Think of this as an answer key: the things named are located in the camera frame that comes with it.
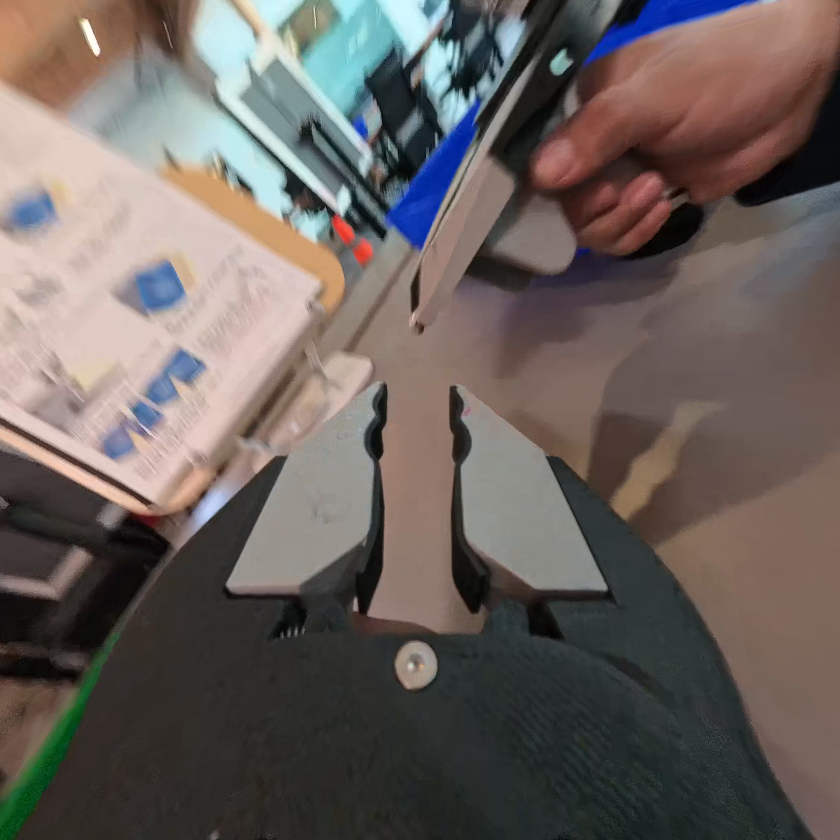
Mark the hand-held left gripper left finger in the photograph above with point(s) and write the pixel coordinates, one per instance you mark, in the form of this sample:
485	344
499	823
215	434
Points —
315	518

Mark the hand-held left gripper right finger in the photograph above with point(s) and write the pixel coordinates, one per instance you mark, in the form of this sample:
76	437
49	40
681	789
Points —
525	518

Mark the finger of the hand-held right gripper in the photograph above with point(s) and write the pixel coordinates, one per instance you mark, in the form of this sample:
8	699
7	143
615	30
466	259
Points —
466	223

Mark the green plastic parts bin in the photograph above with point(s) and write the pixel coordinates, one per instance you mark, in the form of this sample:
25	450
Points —
39	768

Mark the person's right hand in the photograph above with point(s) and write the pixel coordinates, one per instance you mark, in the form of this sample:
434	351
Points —
695	105

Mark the orange cone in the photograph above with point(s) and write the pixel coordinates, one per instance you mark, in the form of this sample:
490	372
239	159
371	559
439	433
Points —
342	229
363	251

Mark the black office chair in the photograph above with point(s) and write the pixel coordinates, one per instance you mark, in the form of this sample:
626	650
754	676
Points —
400	105

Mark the wooden board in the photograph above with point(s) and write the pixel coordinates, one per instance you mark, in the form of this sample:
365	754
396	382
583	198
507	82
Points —
289	236

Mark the white printed sign board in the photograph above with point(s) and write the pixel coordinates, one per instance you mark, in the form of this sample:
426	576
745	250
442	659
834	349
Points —
131	295

